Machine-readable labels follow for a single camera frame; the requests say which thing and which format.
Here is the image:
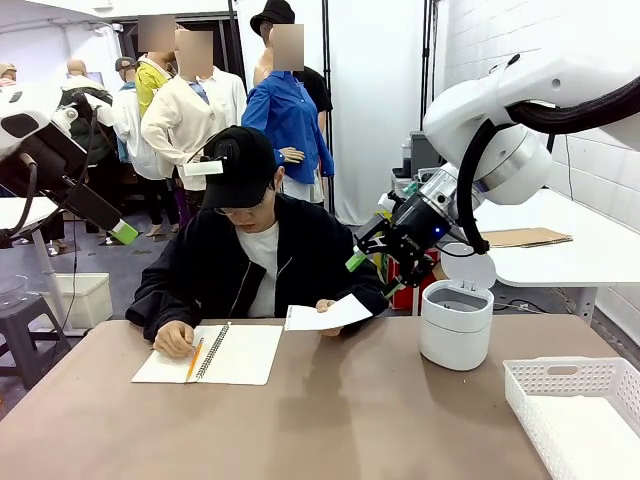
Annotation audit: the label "thin black hanging cable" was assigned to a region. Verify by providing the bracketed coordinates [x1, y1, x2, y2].
[47, 92, 101, 361]

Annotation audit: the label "bald mannequin in dark jacket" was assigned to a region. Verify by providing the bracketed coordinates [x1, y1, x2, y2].
[59, 58, 120, 166]

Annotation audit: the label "large white work table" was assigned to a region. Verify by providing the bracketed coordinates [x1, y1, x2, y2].
[432, 187, 640, 326]

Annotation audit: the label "black zip jacket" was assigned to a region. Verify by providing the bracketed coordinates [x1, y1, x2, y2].
[124, 193, 390, 344]

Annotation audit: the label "black floor cable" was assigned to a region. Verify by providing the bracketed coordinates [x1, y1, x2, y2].
[492, 298, 545, 316]

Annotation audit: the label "black vertical pole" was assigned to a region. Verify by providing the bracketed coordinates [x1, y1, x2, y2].
[321, 0, 336, 224]

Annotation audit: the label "thick black gripper cable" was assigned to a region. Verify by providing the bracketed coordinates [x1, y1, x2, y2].
[0, 152, 41, 250]

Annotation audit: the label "white perforated plastic basket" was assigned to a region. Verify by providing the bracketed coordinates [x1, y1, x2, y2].
[502, 356, 640, 480]

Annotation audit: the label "person's left hand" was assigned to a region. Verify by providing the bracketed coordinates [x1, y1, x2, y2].
[315, 298, 347, 338]

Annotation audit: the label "white height-adjustable table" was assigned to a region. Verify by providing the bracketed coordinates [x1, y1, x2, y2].
[0, 196, 74, 337]

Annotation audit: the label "black baseball cap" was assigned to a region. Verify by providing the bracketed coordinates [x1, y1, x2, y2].
[200, 125, 279, 210]

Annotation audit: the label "white desktop trash bin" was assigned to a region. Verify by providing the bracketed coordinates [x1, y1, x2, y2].
[419, 243, 498, 373]

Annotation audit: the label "white spiral notebook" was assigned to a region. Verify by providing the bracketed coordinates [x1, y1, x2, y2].
[130, 322, 285, 387]

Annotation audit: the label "white storage bin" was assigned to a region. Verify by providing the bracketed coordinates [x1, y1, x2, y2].
[37, 272, 114, 331]

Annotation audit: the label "yellow green bag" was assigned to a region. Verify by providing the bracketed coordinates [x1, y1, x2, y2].
[373, 249, 401, 285]

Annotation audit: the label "mannequin with grey cap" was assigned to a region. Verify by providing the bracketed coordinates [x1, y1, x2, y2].
[112, 56, 169, 182]

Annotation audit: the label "dark grey plastic stool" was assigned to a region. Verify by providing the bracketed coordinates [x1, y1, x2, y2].
[0, 274, 72, 391]

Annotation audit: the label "mannequin in blue shirt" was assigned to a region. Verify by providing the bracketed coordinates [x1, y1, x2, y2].
[241, 29, 335, 207]

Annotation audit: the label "grey box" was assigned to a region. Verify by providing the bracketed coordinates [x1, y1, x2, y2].
[402, 130, 447, 177]

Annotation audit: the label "black light stand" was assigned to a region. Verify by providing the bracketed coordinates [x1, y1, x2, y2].
[418, 0, 442, 117]

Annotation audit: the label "black corrugated cable hose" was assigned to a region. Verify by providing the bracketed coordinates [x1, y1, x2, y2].
[456, 74, 640, 257]

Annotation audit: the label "mannequin in cream jacket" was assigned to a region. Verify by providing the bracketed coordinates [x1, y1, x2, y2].
[141, 29, 249, 236]

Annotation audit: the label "white t-shirt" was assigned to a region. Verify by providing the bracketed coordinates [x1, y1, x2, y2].
[234, 219, 281, 319]

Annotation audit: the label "yellow pencil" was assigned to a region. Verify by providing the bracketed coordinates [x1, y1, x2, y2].
[184, 337, 206, 385]

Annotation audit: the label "white head-mounted camera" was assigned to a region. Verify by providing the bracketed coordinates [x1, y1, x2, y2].
[182, 139, 242, 177]

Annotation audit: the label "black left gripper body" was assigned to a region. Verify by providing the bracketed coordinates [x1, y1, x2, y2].
[0, 128, 91, 200]

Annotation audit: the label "person's right hand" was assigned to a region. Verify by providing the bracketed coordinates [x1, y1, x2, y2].
[152, 319, 198, 359]

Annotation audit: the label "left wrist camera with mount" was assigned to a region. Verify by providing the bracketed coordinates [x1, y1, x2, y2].
[49, 92, 116, 129]

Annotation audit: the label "white notebook paper sheet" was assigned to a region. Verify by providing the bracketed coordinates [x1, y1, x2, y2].
[283, 293, 374, 333]

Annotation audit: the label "thin-rimmed eyeglasses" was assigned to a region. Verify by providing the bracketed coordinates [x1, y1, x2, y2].
[213, 197, 269, 218]

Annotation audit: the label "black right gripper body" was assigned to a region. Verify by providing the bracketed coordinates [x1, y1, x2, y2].
[384, 192, 454, 262]

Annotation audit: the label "mannequin in black t-shirt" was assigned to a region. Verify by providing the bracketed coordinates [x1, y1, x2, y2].
[292, 64, 334, 137]

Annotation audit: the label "person's left forearm black sleeve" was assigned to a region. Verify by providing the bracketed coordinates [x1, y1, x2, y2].
[319, 277, 390, 319]

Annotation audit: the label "flat brown cardboard piece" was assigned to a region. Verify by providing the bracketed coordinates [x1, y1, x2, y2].
[479, 227, 575, 249]

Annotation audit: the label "person's right forearm black sleeve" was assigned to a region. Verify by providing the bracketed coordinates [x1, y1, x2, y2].
[124, 277, 202, 344]

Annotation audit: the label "mannequin in yellow jacket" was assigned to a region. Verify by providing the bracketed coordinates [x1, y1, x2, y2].
[134, 14, 177, 120]

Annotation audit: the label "person's head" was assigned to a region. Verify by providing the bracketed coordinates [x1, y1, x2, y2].
[213, 164, 287, 234]

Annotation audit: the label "black bucket hat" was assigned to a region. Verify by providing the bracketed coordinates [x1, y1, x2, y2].
[249, 0, 296, 37]

